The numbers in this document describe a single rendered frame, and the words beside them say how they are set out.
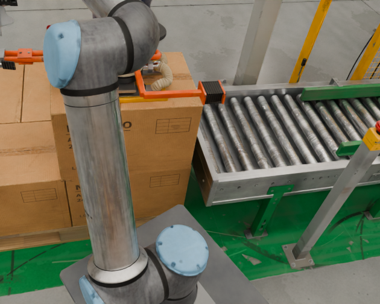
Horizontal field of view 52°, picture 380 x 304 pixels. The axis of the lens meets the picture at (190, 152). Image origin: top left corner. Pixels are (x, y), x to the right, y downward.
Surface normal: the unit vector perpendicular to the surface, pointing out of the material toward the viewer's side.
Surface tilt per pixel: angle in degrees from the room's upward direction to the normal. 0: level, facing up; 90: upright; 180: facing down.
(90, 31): 22
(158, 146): 90
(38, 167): 0
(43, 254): 0
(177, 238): 10
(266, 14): 90
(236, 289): 0
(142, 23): 29
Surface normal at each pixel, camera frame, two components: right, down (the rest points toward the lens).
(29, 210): 0.24, 0.73
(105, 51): 0.58, 0.23
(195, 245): 0.29, -0.70
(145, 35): 0.80, -0.15
